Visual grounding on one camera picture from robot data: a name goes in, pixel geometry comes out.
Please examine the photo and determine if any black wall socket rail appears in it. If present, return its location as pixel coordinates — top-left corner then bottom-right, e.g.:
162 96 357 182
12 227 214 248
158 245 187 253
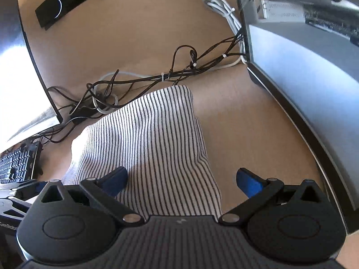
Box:
35 0 120 30

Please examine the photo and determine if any black keyboard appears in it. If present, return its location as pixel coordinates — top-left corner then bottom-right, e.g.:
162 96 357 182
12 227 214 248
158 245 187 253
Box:
0 141 43 186

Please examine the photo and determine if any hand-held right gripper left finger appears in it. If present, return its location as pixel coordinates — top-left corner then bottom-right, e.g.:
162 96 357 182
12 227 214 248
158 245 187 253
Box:
38 166 144 226

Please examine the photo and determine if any curved computer monitor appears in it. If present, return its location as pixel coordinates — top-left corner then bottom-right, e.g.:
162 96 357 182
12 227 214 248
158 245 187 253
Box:
0 0 64 154

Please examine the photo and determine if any white power cable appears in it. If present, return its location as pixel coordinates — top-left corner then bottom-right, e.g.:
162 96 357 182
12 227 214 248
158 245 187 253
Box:
182 0 245 37

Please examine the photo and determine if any white computer case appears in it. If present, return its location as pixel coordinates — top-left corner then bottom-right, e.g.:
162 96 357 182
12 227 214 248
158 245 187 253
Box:
231 0 359 236

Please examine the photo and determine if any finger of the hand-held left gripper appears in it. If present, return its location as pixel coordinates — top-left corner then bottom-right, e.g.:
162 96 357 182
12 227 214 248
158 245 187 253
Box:
15 180 49 201

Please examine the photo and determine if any black power adapter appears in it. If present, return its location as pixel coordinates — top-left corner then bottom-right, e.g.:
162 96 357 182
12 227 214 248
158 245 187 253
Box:
70 107 98 124

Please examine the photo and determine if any black cable bundle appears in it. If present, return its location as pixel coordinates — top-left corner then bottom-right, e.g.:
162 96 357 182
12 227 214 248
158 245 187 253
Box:
42 31 248 144

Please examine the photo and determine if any thin light grey cable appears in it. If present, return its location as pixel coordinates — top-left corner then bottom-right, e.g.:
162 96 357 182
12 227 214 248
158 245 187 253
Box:
92 54 247 115

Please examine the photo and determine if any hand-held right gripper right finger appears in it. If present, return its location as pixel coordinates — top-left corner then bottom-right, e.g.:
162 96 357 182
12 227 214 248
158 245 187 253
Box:
218 167 324 226

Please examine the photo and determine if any striped long-sleeve shirt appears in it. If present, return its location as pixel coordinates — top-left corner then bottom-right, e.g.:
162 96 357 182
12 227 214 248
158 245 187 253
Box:
62 85 224 221

